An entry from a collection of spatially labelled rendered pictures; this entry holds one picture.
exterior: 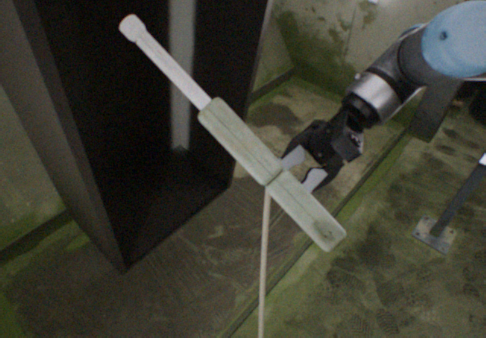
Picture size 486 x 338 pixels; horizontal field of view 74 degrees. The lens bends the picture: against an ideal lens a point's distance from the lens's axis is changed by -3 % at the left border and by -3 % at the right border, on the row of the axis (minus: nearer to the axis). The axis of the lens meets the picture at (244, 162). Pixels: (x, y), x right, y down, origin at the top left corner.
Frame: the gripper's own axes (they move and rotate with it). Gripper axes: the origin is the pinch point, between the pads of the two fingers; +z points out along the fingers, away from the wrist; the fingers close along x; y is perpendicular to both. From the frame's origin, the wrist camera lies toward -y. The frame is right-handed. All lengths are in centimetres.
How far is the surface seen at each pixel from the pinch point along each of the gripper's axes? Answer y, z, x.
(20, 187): 114, 102, 65
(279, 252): 112, 29, -55
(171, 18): 61, -11, 52
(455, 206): 103, -55, -99
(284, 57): 242, -73, 20
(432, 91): 168, -116, -69
